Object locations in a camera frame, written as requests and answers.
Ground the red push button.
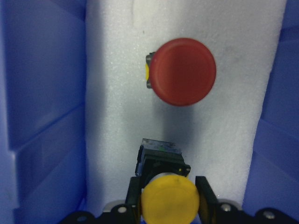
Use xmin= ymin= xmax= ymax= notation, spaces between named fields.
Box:
xmin=146 ymin=38 xmax=216 ymax=106

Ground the yellow push button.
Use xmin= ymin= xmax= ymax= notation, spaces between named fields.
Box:
xmin=135 ymin=138 xmax=199 ymax=224

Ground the blue source bin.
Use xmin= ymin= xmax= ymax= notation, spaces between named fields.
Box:
xmin=0 ymin=0 xmax=299 ymax=224

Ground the white foam pad source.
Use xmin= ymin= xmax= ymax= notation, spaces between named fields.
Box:
xmin=85 ymin=0 xmax=286 ymax=213

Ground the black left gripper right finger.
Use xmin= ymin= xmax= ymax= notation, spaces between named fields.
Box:
xmin=195 ymin=176 xmax=218 ymax=219

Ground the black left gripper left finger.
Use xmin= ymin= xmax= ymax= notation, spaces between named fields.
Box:
xmin=125 ymin=176 xmax=142 ymax=216

